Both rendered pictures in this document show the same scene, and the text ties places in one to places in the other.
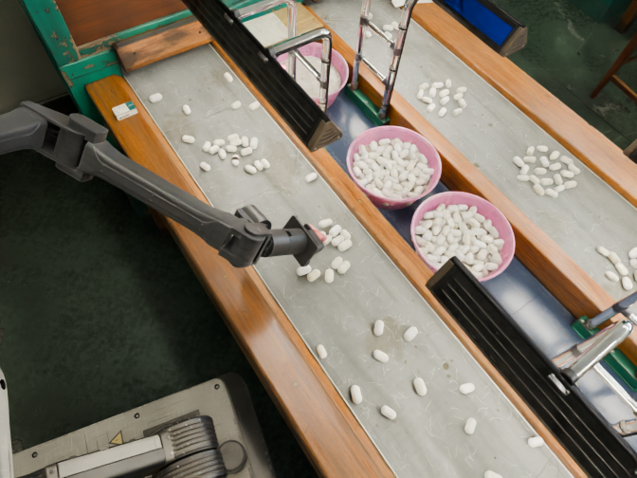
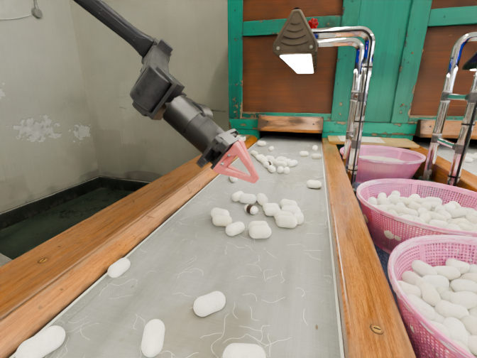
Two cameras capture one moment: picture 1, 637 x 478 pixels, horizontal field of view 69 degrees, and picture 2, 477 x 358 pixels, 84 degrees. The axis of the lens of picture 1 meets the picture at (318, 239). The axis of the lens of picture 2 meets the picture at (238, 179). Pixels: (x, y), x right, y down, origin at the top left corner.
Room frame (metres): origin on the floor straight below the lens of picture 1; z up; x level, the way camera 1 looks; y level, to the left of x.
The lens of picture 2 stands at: (0.26, -0.37, 0.98)
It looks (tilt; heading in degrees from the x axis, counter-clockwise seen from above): 18 degrees down; 55
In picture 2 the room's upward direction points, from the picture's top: straight up
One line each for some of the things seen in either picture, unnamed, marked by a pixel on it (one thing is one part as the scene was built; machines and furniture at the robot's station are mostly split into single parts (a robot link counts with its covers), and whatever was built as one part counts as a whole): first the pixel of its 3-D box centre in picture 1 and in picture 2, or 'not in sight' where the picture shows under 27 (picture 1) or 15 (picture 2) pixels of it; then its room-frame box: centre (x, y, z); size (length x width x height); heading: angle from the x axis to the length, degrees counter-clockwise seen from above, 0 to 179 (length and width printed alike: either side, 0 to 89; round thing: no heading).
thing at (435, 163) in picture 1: (391, 172); (424, 220); (0.85, -0.19, 0.72); 0.27 x 0.27 x 0.10
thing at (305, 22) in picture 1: (270, 30); (368, 140); (1.36, 0.23, 0.77); 0.33 x 0.15 x 0.01; 129
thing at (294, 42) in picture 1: (282, 95); (326, 118); (0.93, 0.13, 0.90); 0.20 x 0.19 x 0.45; 39
